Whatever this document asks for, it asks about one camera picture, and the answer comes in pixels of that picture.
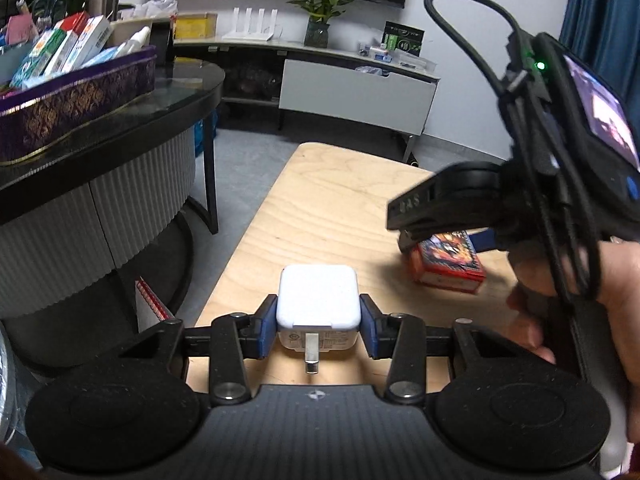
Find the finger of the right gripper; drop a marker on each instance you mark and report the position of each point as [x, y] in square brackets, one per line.
[487, 240]

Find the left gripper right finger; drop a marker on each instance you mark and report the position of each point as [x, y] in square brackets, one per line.
[400, 338]

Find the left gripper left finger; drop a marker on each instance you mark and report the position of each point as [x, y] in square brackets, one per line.
[234, 338]

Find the red blue playing card box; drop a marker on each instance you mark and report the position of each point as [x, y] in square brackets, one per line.
[446, 261]

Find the white cube usb charger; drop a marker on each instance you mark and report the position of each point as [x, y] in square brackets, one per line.
[318, 310]

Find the red spiral notebook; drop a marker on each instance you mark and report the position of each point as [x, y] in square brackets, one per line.
[150, 310]

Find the wooden coffee table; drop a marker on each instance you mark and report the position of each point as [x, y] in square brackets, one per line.
[328, 205]

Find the dark blue curtain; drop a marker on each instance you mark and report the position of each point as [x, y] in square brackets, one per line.
[605, 35]

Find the white tv console cabinet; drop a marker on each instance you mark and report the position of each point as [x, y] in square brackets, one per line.
[392, 93]

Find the black round side table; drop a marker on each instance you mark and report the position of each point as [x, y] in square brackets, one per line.
[81, 223]

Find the black green product box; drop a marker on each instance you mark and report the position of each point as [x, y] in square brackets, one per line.
[402, 38]

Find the purple gold storage tray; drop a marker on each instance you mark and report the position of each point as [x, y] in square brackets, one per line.
[34, 119]

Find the white wifi router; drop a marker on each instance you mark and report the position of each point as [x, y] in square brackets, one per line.
[260, 28]

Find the yellow cardboard box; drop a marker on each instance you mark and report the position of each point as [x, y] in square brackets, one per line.
[195, 26]

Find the white plastic bag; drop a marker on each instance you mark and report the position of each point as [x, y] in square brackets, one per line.
[156, 9]

